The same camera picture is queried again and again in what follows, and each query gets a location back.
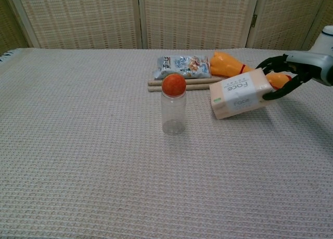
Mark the woven folding screen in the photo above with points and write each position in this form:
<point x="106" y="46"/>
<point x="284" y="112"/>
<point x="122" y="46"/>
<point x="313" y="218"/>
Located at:
<point x="195" y="17"/>

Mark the white paper cup stack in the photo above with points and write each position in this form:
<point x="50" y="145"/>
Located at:
<point x="325" y="43"/>

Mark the white tissue pack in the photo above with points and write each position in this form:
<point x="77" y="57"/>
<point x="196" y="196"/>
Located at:
<point x="239" y="93"/>

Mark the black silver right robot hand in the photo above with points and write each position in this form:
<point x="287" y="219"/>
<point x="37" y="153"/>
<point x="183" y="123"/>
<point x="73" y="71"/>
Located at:
<point x="307" y="63"/>

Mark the yellow rubber chicken toy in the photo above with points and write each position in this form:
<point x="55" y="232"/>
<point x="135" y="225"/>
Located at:
<point x="226" y="65"/>

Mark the clear plastic jar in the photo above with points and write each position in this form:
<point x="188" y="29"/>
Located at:
<point x="173" y="114"/>

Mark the beige woven tablecloth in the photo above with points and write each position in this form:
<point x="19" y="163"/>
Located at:
<point x="104" y="158"/>

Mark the orange ball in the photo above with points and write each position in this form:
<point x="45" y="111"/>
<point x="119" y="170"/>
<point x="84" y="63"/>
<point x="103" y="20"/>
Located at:
<point x="173" y="85"/>

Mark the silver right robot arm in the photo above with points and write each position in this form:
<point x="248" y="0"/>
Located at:
<point x="329" y="75"/>

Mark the blue white snack bag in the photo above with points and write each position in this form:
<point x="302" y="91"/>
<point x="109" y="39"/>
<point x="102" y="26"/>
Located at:
<point x="182" y="65"/>

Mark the brass screen hinge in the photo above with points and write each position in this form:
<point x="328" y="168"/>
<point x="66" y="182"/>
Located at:
<point x="254" y="20"/>

